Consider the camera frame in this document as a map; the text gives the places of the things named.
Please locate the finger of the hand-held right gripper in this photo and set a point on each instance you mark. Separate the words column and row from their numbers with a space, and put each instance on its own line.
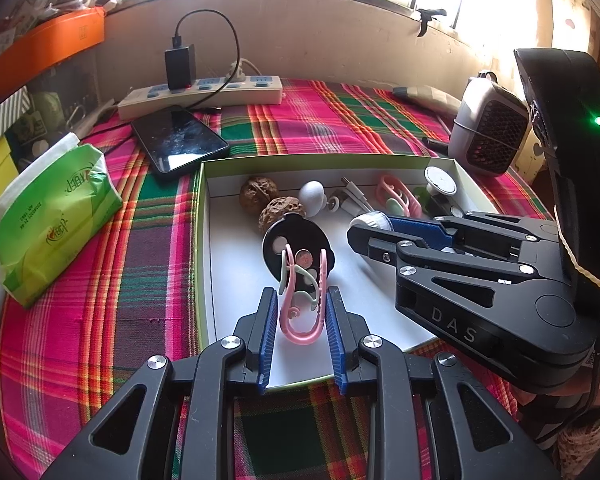
column 375, row 242
column 420, row 230

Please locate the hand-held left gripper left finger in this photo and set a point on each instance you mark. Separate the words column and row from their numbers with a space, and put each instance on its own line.
column 267, row 340

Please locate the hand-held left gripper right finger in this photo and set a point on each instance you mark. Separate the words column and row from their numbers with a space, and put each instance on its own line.
column 336, row 340

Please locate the white ribbed roll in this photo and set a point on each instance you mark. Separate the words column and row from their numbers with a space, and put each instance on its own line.
column 372, row 221

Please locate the pink clip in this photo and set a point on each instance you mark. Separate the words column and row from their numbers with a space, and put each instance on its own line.
column 394, row 206
column 300, row 336

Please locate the white round disc green base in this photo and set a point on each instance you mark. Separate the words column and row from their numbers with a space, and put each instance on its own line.
column 440, row 180

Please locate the green white cardboard box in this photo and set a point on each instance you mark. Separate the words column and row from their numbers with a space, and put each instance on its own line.
column 230, row 285

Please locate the black round disc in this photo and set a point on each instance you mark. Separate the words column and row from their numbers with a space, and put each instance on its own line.
column 305, row 232

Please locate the white knob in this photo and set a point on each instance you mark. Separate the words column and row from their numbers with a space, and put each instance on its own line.
column 311, row 196

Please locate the brown walnut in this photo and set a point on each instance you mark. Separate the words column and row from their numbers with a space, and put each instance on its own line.
column 257, row 192
column 282, row 214

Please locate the person's right forearm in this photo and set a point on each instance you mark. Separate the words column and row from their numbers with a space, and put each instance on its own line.
column 580, row 435

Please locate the grey desktop heater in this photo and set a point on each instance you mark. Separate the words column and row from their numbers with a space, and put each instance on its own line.
column 485, row 130

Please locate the beige grey flat object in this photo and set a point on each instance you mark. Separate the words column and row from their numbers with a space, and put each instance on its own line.
column 425, row 97

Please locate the plaid pink green blanket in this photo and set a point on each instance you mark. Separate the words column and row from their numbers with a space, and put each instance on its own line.
column 130, row 310

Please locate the black phone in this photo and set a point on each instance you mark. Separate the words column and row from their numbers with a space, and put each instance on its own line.
column 180, row 142

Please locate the white plug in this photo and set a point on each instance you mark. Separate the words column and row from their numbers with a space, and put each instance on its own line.
column 240, row 71

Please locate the white power strip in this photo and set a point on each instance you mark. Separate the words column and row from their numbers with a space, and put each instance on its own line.
column 200, row 96

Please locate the green tissue pack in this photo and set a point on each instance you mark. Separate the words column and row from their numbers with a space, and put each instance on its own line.
column 50, row 220

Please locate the black charger adapter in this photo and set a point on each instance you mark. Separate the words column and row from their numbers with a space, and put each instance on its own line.
column 180, row 67

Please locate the clear plastic organizer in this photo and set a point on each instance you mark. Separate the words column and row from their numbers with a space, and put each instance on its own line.
column 65, row 95

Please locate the yellow box striped lid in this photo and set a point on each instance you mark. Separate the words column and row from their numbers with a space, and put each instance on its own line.
column 2, row 120

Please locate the orange box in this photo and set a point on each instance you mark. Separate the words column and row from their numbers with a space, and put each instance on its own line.
column 40, row 45

